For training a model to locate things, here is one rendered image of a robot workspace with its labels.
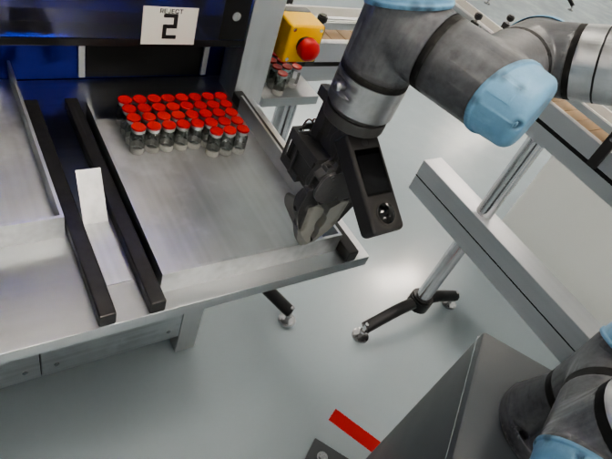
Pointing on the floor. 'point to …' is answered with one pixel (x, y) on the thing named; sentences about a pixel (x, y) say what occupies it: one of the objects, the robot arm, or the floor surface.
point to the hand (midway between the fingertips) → (307, 241)
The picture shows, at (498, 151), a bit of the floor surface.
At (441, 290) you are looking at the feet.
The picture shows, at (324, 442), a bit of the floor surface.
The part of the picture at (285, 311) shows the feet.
